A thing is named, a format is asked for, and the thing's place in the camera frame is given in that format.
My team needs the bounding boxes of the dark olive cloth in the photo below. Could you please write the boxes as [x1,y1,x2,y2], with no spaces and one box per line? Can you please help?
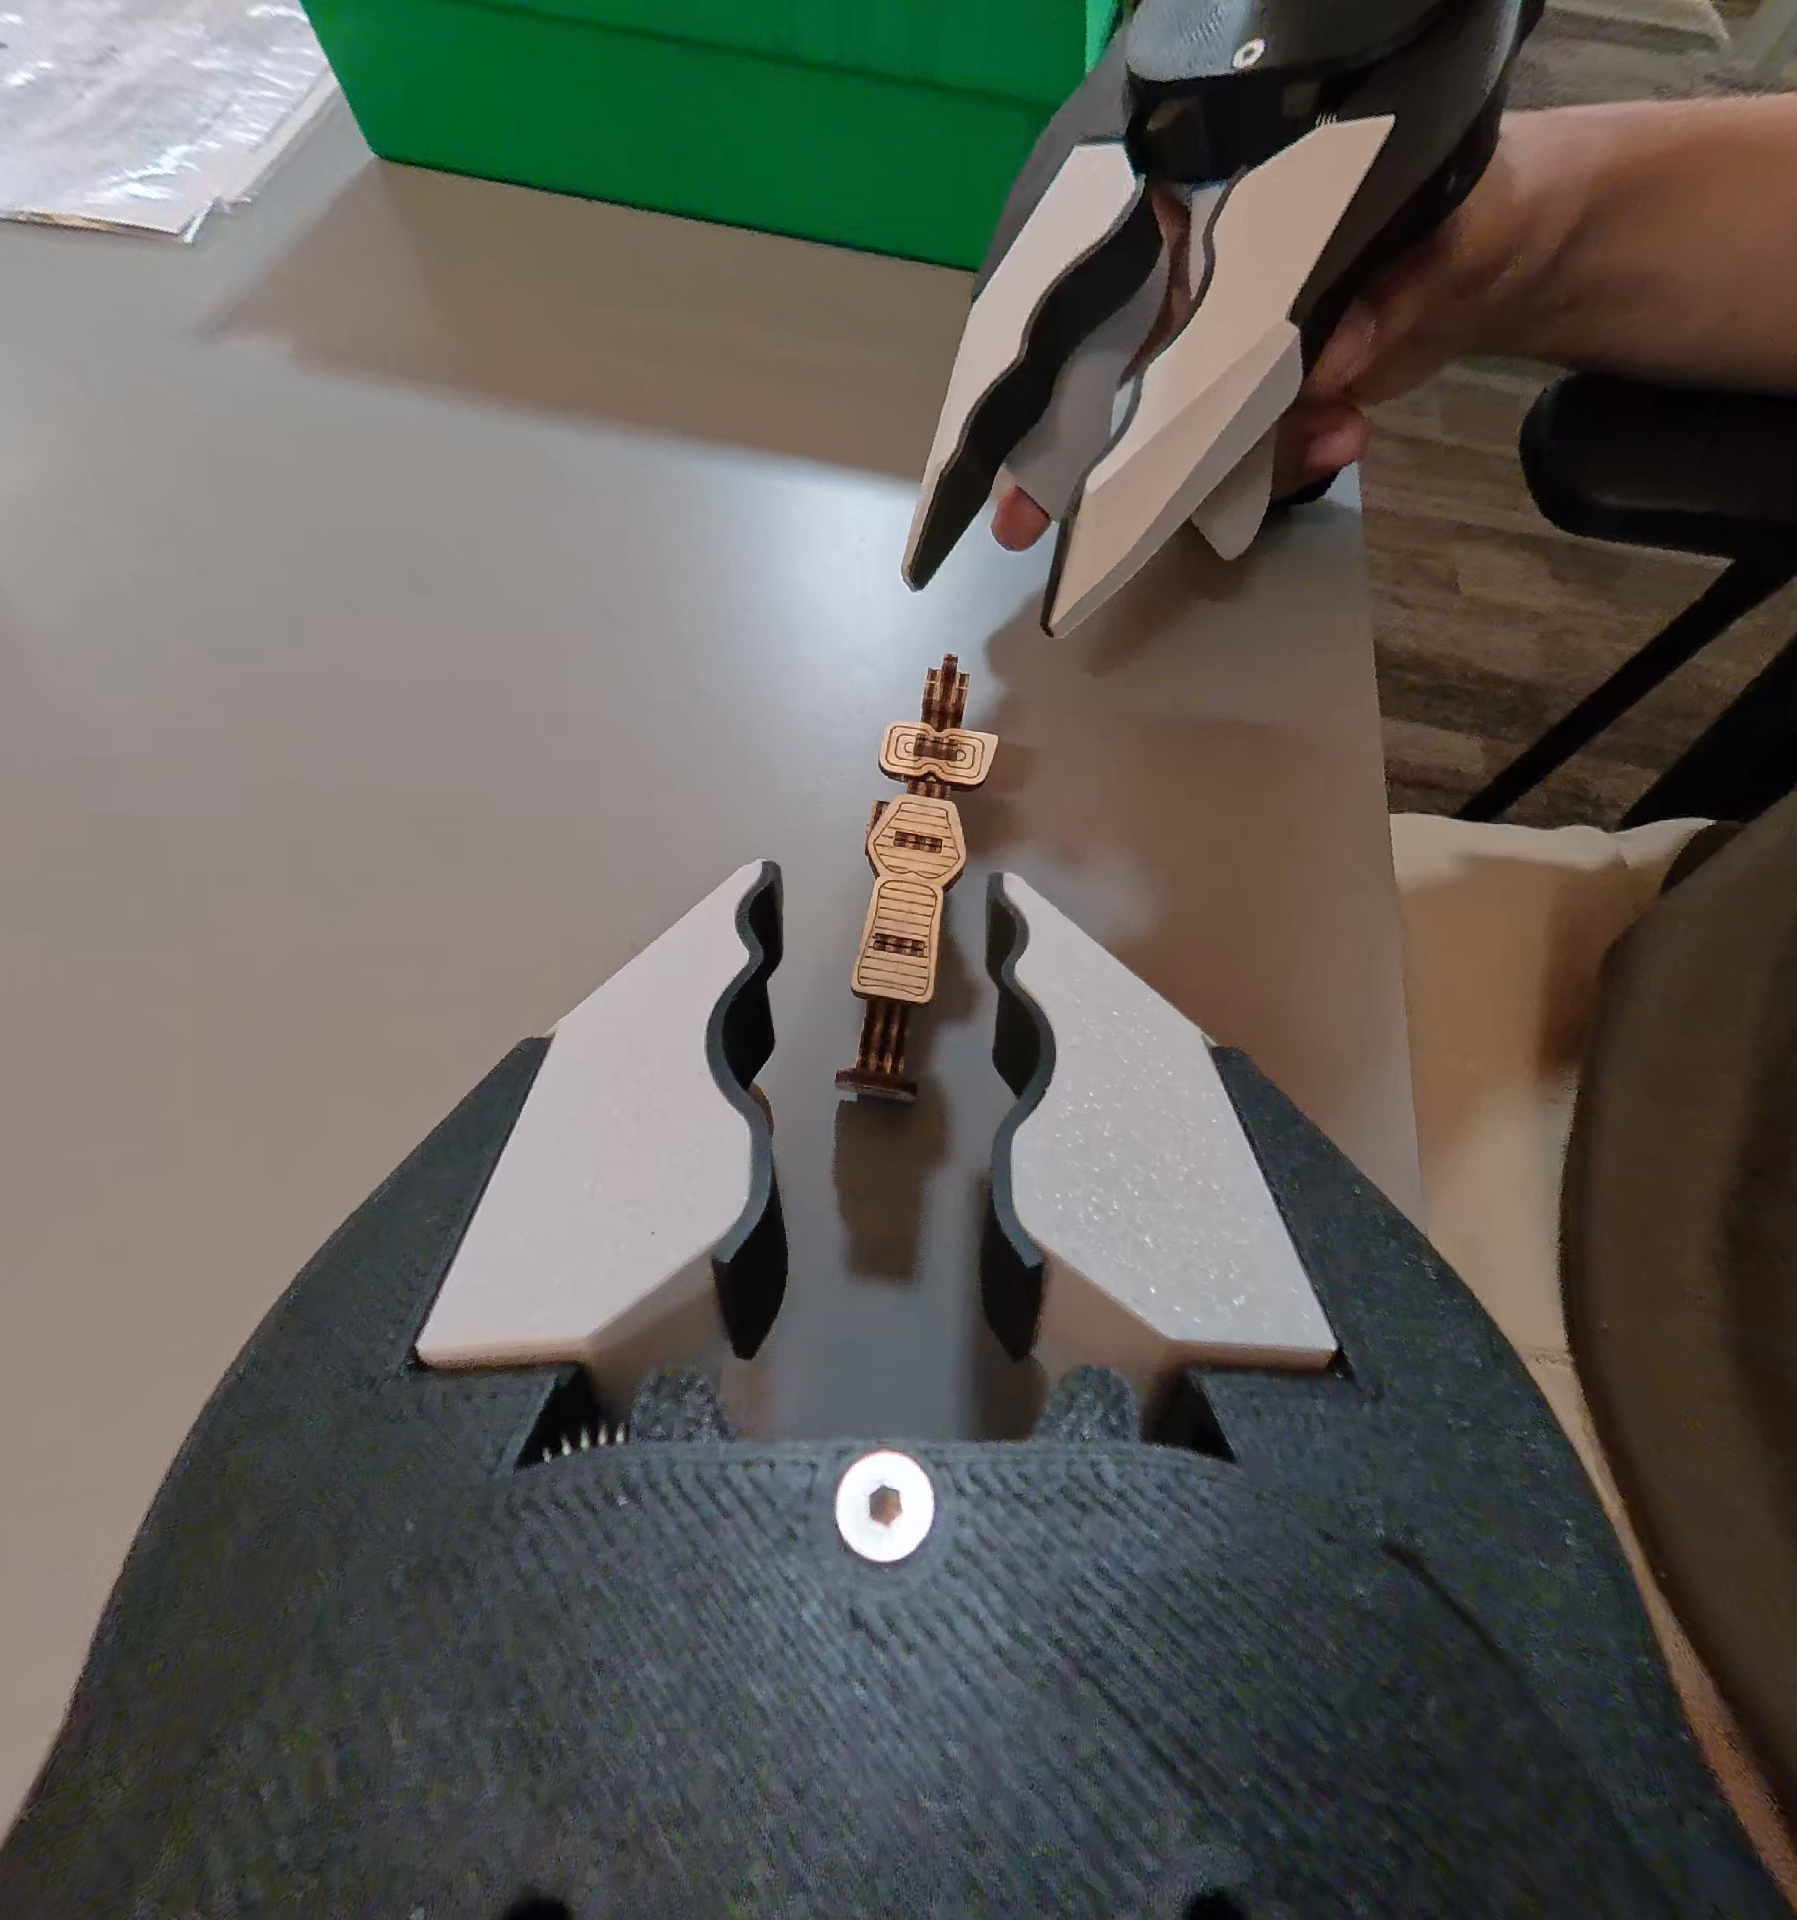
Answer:
[1558,780,1797,1920]

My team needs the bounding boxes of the person's right forearm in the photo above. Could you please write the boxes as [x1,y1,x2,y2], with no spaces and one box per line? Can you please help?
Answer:
[1528,81,1797,400]

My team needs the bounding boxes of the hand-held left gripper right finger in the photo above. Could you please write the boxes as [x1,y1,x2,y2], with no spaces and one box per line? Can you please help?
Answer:
[985,870,1345,1421]

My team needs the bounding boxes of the black office chair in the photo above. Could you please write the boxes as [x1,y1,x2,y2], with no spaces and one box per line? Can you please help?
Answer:
[1456,365,1797,828]

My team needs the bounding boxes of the person's beige trousers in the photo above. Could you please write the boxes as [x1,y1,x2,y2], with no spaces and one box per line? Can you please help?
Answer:
[1391,813,1785,1920]

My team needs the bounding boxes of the crinkled clear plastic sheet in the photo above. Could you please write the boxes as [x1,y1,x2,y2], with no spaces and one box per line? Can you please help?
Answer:
[0,0,341,242]

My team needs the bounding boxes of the person's right hand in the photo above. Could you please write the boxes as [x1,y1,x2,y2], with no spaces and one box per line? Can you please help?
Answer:
[990,133,1582,552]

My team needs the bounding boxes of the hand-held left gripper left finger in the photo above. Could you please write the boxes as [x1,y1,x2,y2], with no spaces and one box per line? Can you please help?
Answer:
[414,859,790,1415]

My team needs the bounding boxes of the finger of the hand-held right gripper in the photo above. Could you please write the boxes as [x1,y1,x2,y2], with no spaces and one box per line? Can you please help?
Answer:
[1043,114,1398,642]
[901,138,1173,590]

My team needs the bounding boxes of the green plastic bin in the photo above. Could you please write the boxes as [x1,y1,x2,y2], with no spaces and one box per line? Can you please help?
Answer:
[298,0,1140,275]

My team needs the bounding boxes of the laser-cut wooden model piece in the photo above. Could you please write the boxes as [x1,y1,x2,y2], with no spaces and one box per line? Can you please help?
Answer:
[832,653,1003,1109]

